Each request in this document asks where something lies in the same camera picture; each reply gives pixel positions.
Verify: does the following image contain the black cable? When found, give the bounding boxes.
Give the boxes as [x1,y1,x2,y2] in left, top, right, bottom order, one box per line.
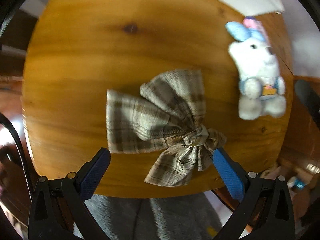
[0,113,34,203]

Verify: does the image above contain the plaid fabric bow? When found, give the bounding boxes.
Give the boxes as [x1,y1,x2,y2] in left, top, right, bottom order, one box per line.
[106,69,226,187]

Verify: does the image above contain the grey fluffy rug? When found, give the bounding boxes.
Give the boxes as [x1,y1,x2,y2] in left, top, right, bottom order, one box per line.
[85,193,222,239]

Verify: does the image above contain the white bear plush blue bow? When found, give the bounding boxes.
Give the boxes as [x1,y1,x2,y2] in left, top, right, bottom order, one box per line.
[225,21,286,120]

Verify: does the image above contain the pink packaged item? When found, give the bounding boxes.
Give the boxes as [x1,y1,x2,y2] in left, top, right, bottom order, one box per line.
[242,17,264,33]

